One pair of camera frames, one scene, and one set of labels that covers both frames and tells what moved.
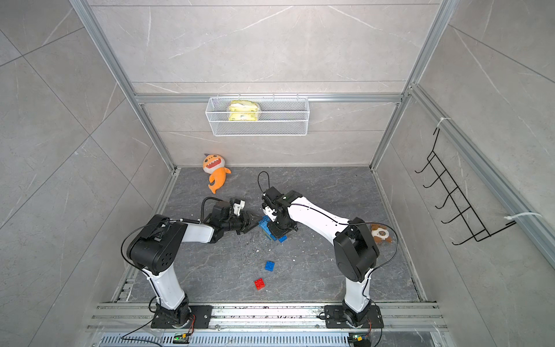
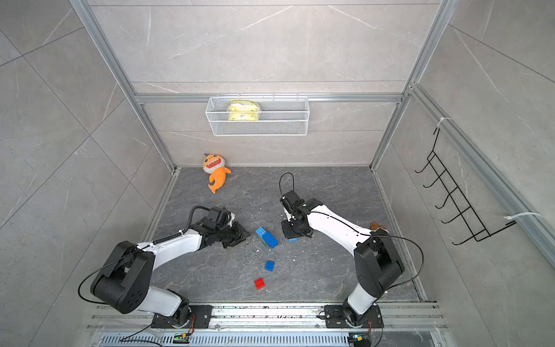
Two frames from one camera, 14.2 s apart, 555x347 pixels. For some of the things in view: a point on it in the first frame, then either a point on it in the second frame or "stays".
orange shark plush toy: x=213 y=164 stays
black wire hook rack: x=453 y=191 stays
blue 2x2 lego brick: x=269 y=265 stays
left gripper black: x=248 y=223 -> x=240 y=235
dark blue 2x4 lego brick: x=264 y=224 -> x=267 y=238
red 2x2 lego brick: x=259 y=284 stays
